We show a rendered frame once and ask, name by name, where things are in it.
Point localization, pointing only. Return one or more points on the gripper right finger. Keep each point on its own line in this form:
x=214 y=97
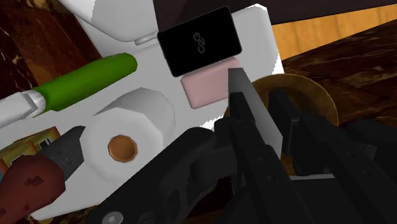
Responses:
x=347 y=167

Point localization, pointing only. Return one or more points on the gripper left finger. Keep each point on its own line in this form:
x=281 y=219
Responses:
x=173 y=173

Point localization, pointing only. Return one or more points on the grey blade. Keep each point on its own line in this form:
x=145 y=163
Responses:
x=263 y=119

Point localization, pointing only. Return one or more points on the white toilet paper roll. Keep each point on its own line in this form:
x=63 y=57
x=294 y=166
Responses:
x=99 y=145

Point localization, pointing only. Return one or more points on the brown round bowl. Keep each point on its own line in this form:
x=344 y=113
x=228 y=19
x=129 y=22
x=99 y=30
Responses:
x=310 y=90

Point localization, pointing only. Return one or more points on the pink soap bar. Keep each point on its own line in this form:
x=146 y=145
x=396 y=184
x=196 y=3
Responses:
x=206 y=85

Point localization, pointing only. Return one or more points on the black rectangular device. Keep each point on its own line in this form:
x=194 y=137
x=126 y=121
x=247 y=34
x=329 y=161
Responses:
x=200 y=40

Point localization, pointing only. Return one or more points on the yellow patterned box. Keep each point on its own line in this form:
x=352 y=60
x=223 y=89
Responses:
x=23 y=149

